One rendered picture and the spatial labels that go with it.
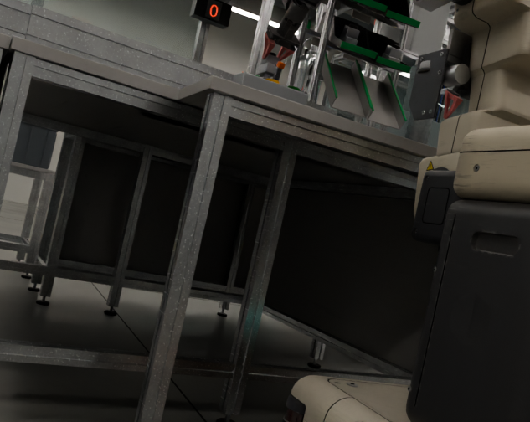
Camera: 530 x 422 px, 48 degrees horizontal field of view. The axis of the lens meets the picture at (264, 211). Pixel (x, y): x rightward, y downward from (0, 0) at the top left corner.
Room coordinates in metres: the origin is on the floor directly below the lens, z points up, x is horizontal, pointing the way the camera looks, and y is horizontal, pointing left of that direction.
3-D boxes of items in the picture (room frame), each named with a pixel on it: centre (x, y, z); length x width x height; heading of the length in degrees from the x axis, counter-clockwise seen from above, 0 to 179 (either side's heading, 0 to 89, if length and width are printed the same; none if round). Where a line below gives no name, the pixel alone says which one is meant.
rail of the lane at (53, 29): (1.62, 0.25, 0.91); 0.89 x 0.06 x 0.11; 118
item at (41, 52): (2.28, 0.30, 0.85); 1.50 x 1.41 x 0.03; 118
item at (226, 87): (1.76, -0.10, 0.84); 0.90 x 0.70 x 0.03; 114
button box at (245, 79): (1.66, 0.06, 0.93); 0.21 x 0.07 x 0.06; 118
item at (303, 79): (2.88, -0.06, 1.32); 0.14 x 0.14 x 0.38
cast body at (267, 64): (1.90, 0.09, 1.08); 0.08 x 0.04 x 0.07; 28
